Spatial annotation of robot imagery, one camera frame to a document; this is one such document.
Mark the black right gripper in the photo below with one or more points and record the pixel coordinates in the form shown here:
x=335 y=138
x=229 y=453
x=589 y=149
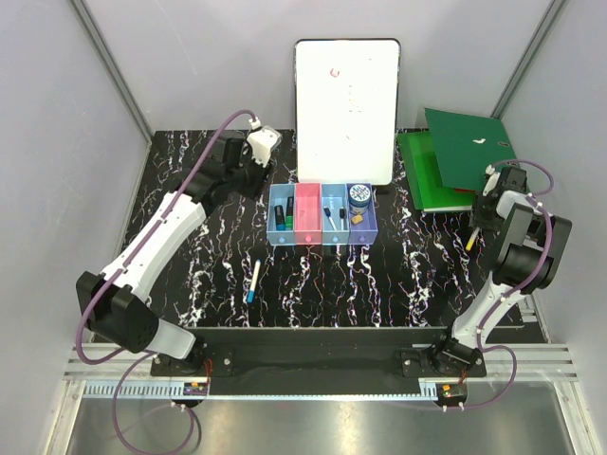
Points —
x=476 y=221

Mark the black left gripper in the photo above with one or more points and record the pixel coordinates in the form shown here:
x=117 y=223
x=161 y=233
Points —
x=257 y=188

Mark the yellow capped white marker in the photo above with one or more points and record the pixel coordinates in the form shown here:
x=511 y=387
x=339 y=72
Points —
x=472 y=239

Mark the green capped black highlighter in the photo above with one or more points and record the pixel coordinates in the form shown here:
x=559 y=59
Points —
x=289 y=213

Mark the blue capped black highlighter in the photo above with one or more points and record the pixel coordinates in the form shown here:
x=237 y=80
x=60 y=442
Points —
x=279 y=217

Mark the pink plastic bin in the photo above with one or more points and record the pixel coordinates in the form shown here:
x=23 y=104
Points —
x=308 y=214

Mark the light blue bin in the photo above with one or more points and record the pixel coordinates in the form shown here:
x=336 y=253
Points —
x=334 y=196
x=278 y=194

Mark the blue capped white marker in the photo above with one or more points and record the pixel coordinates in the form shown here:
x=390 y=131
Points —
x=328 y=214

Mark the blue ink bottle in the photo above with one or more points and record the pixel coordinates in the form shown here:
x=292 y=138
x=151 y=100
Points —
x=359 y=198

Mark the cyan capped white marker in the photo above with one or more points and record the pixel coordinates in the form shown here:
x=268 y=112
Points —
x=253 y=282

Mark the purple plastic bin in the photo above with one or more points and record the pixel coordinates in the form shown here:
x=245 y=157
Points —
x=365 y=232

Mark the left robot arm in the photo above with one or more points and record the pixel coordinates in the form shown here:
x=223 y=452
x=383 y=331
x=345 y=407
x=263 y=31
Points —
x=114 y=301

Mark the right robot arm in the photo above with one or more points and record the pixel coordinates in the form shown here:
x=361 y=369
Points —
x=524 y=257

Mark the white dry-erase board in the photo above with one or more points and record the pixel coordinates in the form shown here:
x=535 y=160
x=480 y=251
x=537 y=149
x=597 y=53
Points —
x=346 y=108

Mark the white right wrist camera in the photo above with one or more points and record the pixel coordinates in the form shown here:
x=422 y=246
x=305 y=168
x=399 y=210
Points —
x=492 y=177

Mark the dark green ring binder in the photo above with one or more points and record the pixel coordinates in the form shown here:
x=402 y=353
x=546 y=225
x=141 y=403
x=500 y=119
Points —
x=465 y=145

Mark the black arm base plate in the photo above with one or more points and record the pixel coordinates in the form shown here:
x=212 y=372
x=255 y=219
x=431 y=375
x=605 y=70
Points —
x=320 y=362

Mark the grey slotted cable duct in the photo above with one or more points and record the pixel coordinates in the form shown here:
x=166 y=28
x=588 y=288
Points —
x=138 y=389

